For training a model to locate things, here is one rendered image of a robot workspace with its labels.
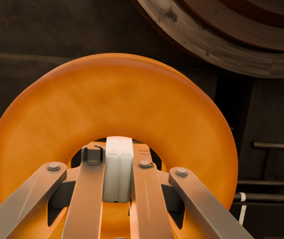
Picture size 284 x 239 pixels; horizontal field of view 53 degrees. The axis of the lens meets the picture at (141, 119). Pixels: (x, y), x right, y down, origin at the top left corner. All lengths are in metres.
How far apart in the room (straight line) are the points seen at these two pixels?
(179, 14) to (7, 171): 0.25
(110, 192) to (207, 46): 0.24
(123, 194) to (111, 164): 0.02
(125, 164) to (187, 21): 0.24
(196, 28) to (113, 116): 0.22
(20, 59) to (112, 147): 0.33
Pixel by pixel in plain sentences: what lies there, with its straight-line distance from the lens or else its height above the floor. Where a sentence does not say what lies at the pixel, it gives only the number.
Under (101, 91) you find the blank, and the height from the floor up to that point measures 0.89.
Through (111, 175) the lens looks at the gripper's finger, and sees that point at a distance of 0.16.
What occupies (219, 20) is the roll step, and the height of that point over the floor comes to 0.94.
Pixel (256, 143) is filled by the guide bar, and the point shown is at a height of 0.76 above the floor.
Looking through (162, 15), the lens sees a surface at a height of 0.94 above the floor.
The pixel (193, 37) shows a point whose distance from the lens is 0.36.
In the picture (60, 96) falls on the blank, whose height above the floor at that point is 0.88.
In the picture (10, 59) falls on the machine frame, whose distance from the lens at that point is 0.47.
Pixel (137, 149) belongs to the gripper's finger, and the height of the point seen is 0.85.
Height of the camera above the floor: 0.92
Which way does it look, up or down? 16 degrees down
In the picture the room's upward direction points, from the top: 5 degrees clockwise
